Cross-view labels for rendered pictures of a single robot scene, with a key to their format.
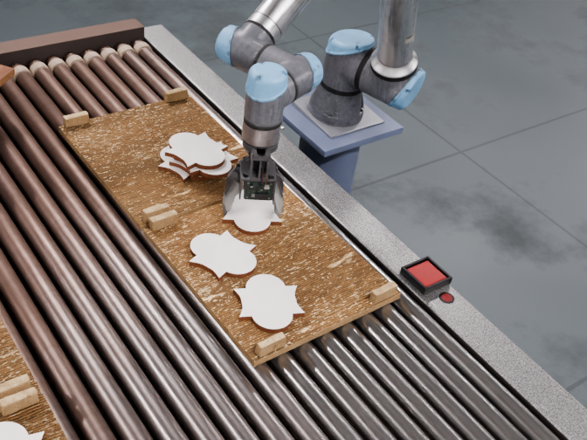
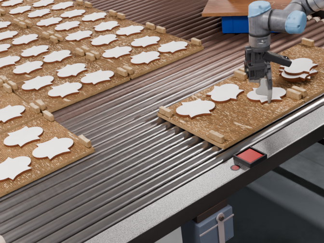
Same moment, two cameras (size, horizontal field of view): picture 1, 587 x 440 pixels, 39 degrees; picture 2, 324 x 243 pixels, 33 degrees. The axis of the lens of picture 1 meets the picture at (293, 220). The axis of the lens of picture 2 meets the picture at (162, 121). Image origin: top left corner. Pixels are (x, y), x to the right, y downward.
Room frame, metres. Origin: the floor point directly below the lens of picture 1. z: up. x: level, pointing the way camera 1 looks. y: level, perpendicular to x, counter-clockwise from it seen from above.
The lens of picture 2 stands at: (1.16, -1.75, 1.90)
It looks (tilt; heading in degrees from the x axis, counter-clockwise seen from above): 29 degrees down; 96
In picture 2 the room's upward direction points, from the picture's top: 7 degrees counter-clockwise
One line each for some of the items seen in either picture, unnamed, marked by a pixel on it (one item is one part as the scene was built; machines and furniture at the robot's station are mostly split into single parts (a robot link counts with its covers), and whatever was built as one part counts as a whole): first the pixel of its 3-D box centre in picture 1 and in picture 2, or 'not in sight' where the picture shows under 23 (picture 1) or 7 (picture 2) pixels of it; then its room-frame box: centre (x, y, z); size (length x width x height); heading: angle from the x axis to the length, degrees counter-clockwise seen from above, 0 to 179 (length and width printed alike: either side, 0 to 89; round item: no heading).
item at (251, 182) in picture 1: (258, 166); (258, 61); (1.34, 0.09, 1.08); 0.09 x 0.08 x 0.12; 9
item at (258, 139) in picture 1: (263, 130); (260, 40); (1.35, 0.08, 1.16); 0.08 x 0.08 x 0.05
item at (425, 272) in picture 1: (425, 275); (249, 157); (1.27, -0.29, 0.92); 0.06 x 0.06 x 0.01; 40
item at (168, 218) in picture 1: (163, 220); (240, 74); (1.28, 0.26, 0.95); 0.06 x 0.02 x 0.03; 131
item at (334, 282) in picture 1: (269, 263); (230, 108); (1.23, 0.03, 0.93); 0.41 x 0.35 x 0.02; 41
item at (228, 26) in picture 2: not in sight; (255, 12); (1.42, 0.93, 0.97); 0.31 x 0.31 x 0.10; 78
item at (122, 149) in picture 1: (167, 155); (303, 69); (1.54, 0.31, 0.93); 0.41 x 0.35 x 0.02; 41
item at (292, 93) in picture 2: not in sight; (293, 94); (1.46, 0.06, 0.95); 0.06 x 0.02 x 0.03; 131
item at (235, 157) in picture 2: (425, 275); (249, 156); (1.27, -0.29, 0.92); 0.08 x 0.08 x 0.02; 40
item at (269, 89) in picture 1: (266, 94); (260, 18); (1.35, 0.09, 1.24); 0.09 x 0.08 x 0.11; 150
